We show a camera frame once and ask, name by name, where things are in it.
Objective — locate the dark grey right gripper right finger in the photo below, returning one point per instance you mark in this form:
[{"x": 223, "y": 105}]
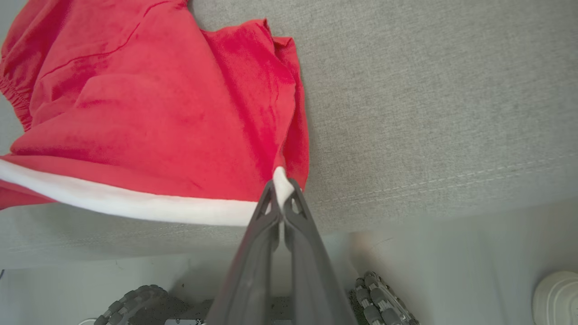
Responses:
[{"x": 316, "y": 280}]

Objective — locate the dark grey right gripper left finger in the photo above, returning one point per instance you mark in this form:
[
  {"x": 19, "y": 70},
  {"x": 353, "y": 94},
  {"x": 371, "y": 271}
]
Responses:
[{"x": 246, "y": 280}]

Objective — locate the red shorts white trim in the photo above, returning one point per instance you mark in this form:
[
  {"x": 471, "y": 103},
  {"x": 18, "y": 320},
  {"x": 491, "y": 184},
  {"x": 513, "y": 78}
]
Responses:
[{"x": 149, "y": 113}]

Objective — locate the grey roller robot wheel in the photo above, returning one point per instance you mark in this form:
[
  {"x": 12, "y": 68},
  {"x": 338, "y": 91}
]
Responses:
[
  {"x": 384, "y": 300},
  {"x": 131, "y": 303}
]

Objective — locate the white ribbed rounded object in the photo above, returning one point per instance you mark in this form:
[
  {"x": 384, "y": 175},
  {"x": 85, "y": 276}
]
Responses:
[{"x": 557, "y": 300}]

